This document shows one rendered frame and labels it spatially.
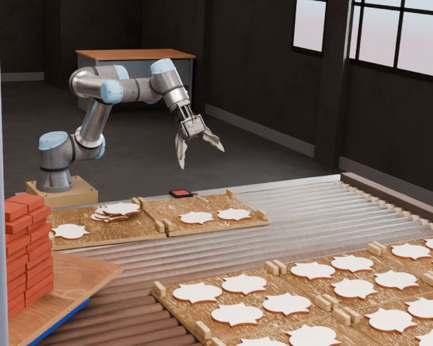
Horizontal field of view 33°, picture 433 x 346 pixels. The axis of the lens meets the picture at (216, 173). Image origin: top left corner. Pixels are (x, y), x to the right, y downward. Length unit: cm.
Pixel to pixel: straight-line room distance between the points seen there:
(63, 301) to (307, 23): 586
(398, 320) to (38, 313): 97
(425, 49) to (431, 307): 422
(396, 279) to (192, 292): 65
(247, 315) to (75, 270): 49
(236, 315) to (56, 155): 130
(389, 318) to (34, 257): 98
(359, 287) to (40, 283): 96
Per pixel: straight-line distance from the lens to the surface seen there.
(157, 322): 206
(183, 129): 233
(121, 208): 274
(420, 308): 223
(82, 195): 310
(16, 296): 184
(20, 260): 181
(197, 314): 207
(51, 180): 310
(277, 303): 214
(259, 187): 327
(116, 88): 240
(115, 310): 214
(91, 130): 302
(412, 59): 638
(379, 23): 667
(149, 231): 264
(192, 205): 292
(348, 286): 230
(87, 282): 200
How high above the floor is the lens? 188
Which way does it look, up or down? 16 degrees down
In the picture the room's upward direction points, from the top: 3 degrees clockwise
